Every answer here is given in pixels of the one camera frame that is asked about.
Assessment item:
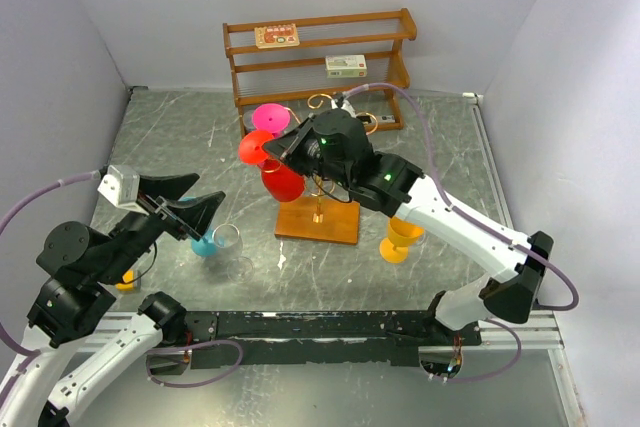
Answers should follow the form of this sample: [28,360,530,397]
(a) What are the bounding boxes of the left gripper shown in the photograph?
[96,170,226,282]

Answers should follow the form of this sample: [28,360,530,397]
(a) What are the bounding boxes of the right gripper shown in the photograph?
[263,112,353,190]

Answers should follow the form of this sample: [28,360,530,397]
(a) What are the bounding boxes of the red wine glass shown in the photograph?
[238,130,305,203]

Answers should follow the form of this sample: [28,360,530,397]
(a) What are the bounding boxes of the pink wine glass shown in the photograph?
[252,103,291,139]

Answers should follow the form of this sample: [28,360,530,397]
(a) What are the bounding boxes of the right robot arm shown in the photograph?
[262,109,553,345]

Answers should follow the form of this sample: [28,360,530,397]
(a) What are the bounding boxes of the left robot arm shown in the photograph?
[1,165,226,426]

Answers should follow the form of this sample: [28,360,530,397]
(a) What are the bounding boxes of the blue wine glass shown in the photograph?
[190,218,217,258]

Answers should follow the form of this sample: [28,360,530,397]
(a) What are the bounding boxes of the clear wine glass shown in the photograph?
[212,224,254,283]

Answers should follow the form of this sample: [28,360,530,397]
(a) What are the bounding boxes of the gold wine glass rack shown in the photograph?
[274,107,360,245]

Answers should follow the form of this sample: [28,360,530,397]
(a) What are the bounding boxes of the wooden shelf rack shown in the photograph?
[222,8,418,130]

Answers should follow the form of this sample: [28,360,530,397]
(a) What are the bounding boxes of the yellow wine glass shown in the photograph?
[379,217,424,264]

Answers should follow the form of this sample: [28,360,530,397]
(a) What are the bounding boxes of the yellow grey sponge block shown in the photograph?
[115,269,141,292]

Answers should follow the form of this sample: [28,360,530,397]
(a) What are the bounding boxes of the green white small box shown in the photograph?
[325,54,368,78]

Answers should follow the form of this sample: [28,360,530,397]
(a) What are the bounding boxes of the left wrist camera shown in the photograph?
[97,165,143,213]

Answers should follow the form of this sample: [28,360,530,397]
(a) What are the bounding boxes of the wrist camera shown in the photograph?
[97,165,143,213]
[331,93,357,118]

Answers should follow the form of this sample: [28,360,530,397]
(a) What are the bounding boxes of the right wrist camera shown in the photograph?
[331,93,357,118]

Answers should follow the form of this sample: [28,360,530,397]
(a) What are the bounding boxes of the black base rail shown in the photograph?
[144,309,483,371]

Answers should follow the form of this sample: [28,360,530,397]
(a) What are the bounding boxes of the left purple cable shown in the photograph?
[0,169,108,358]

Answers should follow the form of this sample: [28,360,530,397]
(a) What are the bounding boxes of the purple cable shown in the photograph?
[334,82,581,311]
[0,169,108,358]

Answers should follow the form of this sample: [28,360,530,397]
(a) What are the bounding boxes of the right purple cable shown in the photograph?
[334,82,581,311]

